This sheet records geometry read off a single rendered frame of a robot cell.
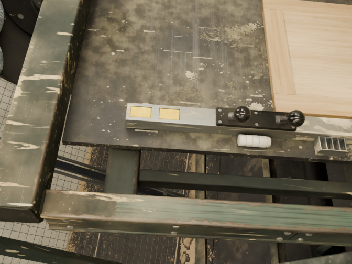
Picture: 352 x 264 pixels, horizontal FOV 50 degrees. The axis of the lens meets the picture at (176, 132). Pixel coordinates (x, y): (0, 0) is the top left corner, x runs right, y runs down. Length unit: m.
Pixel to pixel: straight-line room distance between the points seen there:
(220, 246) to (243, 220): 2.20
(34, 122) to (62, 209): 0.20
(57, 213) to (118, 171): 0.20
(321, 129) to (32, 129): 0.69
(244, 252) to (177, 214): 2.06
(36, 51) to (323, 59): 0.79
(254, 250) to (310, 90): 1.85
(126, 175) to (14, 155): 0.26
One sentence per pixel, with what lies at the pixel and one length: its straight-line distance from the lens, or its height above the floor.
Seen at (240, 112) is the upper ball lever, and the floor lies 1.55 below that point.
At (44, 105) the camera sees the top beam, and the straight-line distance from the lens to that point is 0.89.
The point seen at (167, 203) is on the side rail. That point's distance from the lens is 0.81.
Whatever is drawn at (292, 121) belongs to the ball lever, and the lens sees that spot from 0.85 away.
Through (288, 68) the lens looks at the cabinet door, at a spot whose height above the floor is 1.32.
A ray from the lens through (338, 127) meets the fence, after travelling 1.03.
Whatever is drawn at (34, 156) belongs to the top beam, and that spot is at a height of 1.87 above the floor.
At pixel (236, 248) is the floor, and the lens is 2.91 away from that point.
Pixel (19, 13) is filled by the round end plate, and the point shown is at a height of 1.93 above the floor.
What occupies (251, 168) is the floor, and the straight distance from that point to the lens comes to 2.97.
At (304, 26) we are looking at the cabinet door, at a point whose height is 1.26.
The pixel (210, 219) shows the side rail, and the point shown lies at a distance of 0.82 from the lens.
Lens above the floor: 2.06
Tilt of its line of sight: 31 degrees down
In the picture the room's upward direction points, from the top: 67 degrees counter-clockwise
